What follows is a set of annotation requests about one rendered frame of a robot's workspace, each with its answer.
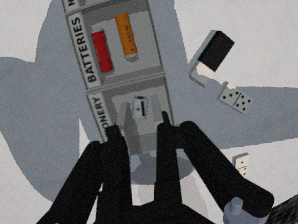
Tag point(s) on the grey three-compartment bin rack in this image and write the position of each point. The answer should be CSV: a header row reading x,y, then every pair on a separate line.
x,y
148,64

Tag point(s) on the white domino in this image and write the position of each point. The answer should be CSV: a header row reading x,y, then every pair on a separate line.
x,y
241,163
235,97

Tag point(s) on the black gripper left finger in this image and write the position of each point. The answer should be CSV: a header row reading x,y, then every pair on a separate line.
x,y
77,196

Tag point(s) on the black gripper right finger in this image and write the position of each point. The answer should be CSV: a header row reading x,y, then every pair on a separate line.
x,y
242,201

